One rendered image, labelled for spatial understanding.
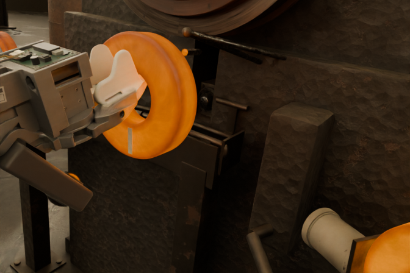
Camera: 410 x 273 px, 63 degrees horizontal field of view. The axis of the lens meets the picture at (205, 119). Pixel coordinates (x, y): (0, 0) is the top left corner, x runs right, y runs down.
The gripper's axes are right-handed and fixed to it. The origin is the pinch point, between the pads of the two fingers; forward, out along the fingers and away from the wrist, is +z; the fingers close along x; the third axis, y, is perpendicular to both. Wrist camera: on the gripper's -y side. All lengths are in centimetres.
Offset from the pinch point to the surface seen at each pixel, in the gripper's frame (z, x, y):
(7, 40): 19, 76, -13
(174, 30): 18.7, 9.9, -0.2
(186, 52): 9.9, 0.4, 0.4
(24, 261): -5, 69, -85
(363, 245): 3.4, -28.0, -14.6
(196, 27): 19.0, 5.2, 0.8
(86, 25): 27, 47, -7
